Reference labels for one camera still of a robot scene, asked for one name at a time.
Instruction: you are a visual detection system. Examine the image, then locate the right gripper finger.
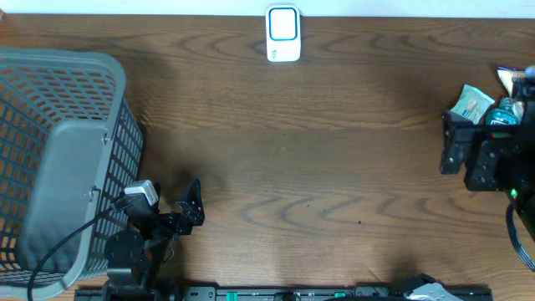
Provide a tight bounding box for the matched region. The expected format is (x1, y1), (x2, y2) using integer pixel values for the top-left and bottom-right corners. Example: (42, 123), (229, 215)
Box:
(439, 110), (475, 175)
(513, 65), (534, 101)

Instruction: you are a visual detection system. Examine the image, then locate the yellow chips bag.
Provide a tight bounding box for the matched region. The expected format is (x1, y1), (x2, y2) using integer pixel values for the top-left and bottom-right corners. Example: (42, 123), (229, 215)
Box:
(497, 66), (526, 98)

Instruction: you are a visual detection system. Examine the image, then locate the teal mouthwash bottle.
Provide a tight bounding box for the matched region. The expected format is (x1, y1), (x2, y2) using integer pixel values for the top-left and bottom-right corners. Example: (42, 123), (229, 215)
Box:
(485, 97), (524, 125)

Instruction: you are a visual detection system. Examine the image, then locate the pale green wet wipes pack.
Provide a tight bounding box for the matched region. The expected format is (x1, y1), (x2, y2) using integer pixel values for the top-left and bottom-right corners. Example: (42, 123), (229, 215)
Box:
(451, 84), (495, 125)

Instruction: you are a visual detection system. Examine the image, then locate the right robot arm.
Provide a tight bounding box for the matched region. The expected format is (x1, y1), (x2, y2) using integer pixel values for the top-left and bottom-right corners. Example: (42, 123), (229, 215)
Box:
(440, 66), (534, 271)

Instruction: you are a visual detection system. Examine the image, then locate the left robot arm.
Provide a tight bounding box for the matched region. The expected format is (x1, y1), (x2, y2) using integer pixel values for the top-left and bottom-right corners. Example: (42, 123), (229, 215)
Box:
(103, 178), (205, 300)

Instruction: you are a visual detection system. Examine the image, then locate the white barcode scanner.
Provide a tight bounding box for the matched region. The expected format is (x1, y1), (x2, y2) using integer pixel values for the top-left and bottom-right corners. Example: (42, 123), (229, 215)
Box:
(265, 4), (302, 63)

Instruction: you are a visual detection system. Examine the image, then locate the grey plastic shopping basket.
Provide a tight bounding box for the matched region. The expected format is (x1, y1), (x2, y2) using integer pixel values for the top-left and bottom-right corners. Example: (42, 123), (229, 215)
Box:
(1, 47), (144, 300)

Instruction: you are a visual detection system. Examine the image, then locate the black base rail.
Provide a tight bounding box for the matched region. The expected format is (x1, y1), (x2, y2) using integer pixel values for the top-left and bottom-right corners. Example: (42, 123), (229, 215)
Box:
(74, 283), (494, 301)

